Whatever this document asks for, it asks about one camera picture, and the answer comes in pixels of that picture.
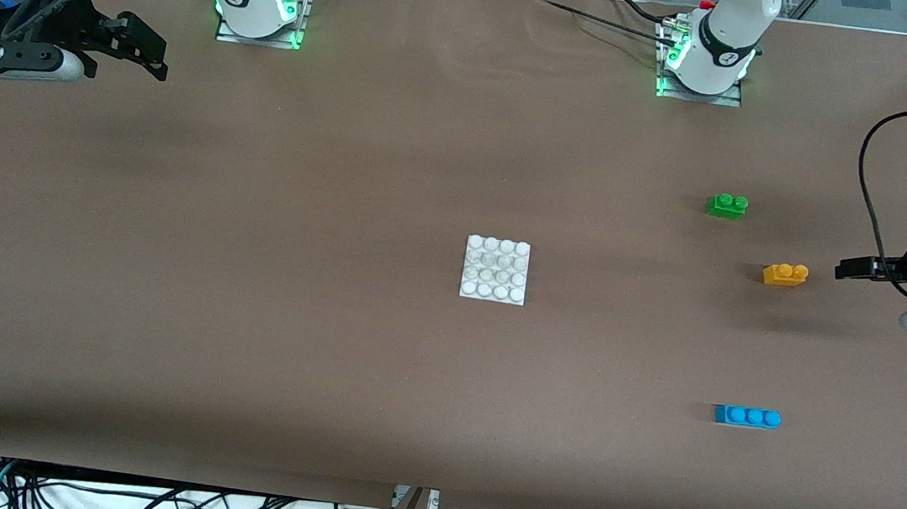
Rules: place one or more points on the white studded base plate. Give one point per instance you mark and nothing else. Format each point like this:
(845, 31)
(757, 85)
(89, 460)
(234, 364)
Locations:
(495, 270)

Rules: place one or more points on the yellow toy block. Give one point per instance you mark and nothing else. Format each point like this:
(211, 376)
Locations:
(784, 275)

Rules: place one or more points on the blue toy block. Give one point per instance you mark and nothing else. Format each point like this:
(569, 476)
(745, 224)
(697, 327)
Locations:
(747, 416)

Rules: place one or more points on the green toy block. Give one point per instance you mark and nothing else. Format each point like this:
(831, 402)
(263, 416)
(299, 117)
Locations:
(727, 206)

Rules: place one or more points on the brown table cover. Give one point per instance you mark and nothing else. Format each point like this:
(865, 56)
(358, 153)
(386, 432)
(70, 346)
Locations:
(324, 359)

